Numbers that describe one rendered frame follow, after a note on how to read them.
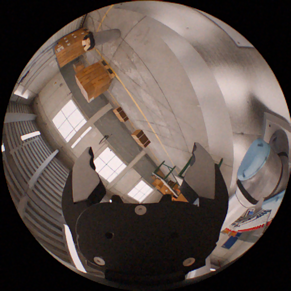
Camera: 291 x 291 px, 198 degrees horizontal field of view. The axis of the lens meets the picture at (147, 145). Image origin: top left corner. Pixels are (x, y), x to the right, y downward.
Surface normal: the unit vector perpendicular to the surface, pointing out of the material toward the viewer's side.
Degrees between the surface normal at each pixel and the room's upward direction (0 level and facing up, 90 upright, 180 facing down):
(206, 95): 0
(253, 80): 0
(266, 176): 44
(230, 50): 0
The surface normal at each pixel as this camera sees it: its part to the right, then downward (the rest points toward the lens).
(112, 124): 0.54, 0.21
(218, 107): -0.68, 0.68
